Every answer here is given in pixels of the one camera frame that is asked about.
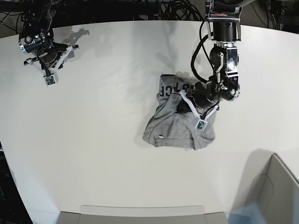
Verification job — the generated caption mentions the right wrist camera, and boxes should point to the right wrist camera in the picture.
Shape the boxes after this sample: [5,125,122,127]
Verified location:
[43,73,58,86]

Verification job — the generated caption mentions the grey T-shirt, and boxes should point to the grey T-shirt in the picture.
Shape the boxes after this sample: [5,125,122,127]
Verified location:
[142,74,217,150]

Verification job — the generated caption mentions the coiled black floor cables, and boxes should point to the coiled black floor cables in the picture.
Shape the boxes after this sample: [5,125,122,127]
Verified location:
[133,0,206,22]

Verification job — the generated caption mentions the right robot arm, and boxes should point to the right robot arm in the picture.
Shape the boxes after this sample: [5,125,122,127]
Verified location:
[18,0,79,79]

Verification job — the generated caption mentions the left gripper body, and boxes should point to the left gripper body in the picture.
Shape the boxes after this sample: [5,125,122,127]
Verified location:
[186,79,240,109]

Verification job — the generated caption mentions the grey plastic bin right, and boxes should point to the grey plastic bin right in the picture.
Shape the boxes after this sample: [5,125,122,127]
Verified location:
[228,154,299,224]

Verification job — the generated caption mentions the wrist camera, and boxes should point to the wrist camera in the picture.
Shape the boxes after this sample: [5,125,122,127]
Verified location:
[43,73,58,86]
[194,119,208,131]

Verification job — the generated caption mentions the grey plastic bin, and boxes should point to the grey plastic bin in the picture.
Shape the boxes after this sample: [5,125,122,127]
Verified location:
[228,154,299,224]
[57,205,228,224]

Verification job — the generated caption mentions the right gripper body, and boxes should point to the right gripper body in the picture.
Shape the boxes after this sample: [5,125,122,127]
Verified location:
[18,32,69,70]

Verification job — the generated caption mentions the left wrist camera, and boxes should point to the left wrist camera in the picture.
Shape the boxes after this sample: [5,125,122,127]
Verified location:
[194,119,208,131]

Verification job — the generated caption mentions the grey plastic bin front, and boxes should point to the grey plastic bin front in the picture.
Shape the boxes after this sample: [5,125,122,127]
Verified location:
[57,205,228,224]

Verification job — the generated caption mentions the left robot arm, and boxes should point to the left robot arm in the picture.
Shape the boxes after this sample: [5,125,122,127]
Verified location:
[178,0,242,119]

